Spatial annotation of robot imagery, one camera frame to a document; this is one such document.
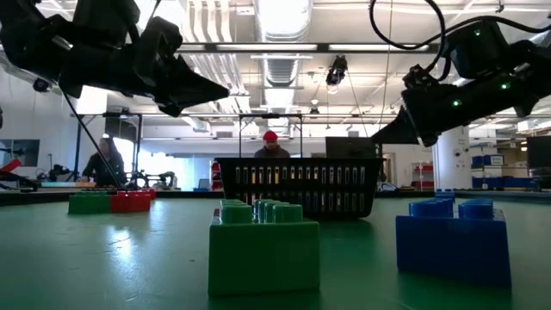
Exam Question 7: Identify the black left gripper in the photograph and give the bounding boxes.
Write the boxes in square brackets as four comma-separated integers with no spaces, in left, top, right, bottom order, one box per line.
[59,16,230,118]

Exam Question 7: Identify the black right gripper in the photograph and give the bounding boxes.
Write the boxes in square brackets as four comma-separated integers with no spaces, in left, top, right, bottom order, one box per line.
[372,64,539,148]

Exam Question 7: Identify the long blue block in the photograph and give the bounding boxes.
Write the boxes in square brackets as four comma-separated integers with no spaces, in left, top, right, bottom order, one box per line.
[395,198,512,288]

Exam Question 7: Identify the small red block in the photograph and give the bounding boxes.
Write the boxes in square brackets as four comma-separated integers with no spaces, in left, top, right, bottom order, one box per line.
[110,191,152,214]

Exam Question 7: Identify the small green block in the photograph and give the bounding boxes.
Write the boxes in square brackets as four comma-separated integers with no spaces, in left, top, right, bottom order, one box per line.
[67,191,113,215]

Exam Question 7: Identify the long green block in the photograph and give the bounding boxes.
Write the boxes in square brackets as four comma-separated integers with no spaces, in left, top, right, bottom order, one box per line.
[207,198,321,297]

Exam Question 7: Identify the white round column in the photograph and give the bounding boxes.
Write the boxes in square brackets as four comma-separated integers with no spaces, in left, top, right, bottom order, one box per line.
[432,127,470,190]

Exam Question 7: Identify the black monitor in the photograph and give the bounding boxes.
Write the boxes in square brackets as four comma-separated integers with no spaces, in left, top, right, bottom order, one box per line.
[525,135,551,170]
[325,136,383,159]

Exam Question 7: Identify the blue storage bin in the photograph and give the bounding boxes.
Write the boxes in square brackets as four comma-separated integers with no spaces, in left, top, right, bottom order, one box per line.
[471,153,505,168]

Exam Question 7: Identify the ceiling light bar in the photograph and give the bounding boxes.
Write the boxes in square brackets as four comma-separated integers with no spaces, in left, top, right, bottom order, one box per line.
[214,42,319,52]

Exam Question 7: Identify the person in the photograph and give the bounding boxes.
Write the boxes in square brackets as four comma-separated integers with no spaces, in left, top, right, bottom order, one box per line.
[81,136,128,187]
[253,139,292,159]

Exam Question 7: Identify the black plastic basket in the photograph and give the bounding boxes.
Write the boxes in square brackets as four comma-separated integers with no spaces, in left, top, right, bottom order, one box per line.
[214,157,386,220]

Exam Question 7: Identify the green table mat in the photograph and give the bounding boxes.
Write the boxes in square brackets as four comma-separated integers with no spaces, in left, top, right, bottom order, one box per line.
[0,195,551,310]

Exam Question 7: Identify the black hanging camera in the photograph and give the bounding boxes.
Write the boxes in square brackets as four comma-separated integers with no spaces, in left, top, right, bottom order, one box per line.
[325,54,349,87]

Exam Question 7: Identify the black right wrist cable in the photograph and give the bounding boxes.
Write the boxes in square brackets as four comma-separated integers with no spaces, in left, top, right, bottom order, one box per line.
[368,0,551,57]

